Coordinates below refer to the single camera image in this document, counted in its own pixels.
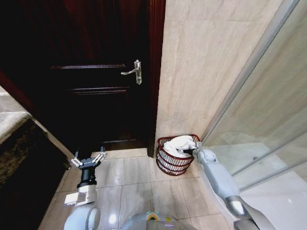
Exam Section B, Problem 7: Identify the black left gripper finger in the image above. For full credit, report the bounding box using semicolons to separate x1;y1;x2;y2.
92;145;107;165
70;150;83;168

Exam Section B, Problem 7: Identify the white used towel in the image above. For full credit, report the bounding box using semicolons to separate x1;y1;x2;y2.
159;135;196;173

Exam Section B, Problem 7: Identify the red slatted laundry hamper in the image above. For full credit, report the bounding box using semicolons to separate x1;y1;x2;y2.
156;134;201;177

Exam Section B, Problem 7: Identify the dark marble vanity counter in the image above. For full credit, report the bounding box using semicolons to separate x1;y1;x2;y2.
0;85;71;230

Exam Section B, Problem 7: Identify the white robot front shell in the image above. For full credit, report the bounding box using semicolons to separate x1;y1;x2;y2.
121;210;201;230

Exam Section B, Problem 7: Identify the dark wooden door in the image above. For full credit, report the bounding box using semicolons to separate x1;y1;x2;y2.
0;0;154;154

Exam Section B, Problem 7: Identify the glass shower panel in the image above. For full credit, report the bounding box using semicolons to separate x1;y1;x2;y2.
203;0;307;190

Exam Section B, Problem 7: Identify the silver shower bottom rail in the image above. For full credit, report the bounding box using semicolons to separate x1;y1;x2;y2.
231;153;307;191

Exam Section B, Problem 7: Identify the dark wooden door frame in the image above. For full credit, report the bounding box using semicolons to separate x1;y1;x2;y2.
146;0;167;159

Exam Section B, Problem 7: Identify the silver shower frame post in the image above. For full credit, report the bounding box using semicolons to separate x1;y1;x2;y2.
201;0;301;145

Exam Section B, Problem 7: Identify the silver lever door handle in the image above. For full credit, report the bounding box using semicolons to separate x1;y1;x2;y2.
120;59;143;85

